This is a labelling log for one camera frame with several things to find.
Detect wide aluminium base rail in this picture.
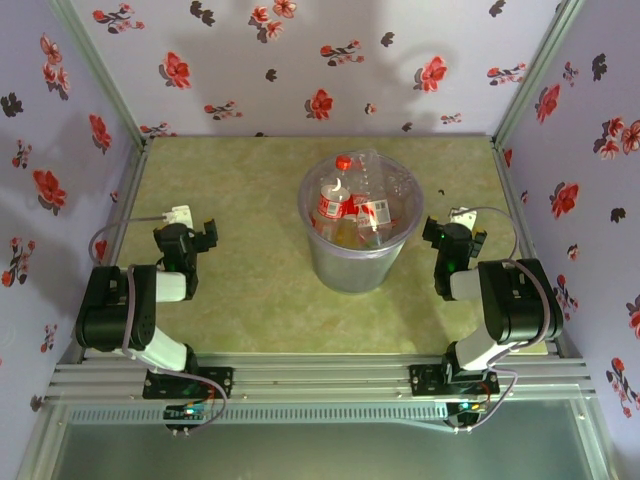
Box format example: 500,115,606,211
49,352,596,404

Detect grey slotted cable duct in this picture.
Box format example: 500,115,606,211
67,407,451,426

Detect left arm grey cable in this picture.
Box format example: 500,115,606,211
88,213,227,432

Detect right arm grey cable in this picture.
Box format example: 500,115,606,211
449,206,556,434

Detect ribbed water bottle red-white label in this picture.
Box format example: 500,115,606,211
349,147,399,226

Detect aluminium frame post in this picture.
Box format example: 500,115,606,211
492,0,587,151
52,0,151,151

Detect aluminium table edge rail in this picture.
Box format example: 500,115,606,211
492,139,569,357
79,139,154,361

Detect yellow plastic bottle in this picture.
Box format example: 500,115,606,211
332,222,359,249

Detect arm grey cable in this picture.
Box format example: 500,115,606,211
88,213,227,432
449,206,556,434

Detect grey metal mesh bin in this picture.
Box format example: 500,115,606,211
297,148,426,297

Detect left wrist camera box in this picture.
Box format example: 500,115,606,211
160,204,194,228

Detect grey metal sheet panel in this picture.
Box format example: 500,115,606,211
49,422,606,480

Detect small circuit board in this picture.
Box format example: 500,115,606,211
164,404,209,431
447,399,489,431

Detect clear cola bottle red label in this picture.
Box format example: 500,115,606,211
315,153,354,221
348,197,375,225

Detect translucent purple bin liner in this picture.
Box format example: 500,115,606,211
297,148,426,260

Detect aluminium frame leg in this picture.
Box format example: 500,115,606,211
572,399,624,480
17,399,69,480

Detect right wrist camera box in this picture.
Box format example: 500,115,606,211
449,206,482,227

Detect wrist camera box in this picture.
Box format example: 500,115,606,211
160,204,194,228
449,206,482,227

